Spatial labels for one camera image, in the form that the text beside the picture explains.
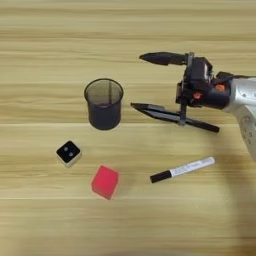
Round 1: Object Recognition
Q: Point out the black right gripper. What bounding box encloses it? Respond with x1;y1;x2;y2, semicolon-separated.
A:
130;51;234;127

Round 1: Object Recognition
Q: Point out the black mesh pen cup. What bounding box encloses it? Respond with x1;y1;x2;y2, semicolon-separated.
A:
83;78;125;131

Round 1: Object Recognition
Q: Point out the white marker black cap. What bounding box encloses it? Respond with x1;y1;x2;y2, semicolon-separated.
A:
149;156;216;184

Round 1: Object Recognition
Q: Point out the small black box white label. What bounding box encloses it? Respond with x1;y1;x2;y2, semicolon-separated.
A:
189;57;215;90

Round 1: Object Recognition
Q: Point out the red foam cube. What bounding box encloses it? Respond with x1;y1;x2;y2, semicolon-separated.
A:
91;165;120;201

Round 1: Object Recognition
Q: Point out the small black white cube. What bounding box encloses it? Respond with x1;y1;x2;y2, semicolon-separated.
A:
55;139;83;168

